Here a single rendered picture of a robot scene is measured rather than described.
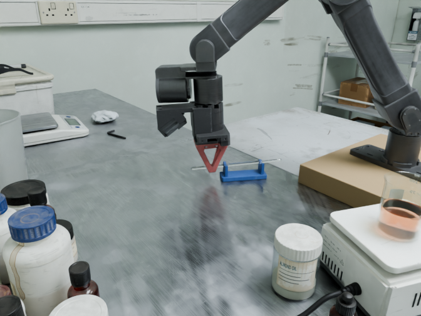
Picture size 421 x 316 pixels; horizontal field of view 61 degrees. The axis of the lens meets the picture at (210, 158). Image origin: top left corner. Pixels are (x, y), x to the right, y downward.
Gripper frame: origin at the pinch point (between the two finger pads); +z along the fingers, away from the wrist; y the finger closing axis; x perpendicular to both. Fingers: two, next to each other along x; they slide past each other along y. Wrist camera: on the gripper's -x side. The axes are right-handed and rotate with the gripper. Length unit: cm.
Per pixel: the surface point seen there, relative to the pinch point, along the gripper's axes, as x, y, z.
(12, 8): -61, -85, -34
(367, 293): 12.4, 39.7, -0.4
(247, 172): 8.0, -0.1, 2.1
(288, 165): 19.1, -4.9, 3.6
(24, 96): -52, -50, -8
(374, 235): 14.9, 35.8, -5.4
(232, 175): 4.4, 0.9, 1.9
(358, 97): 130, -165, 33
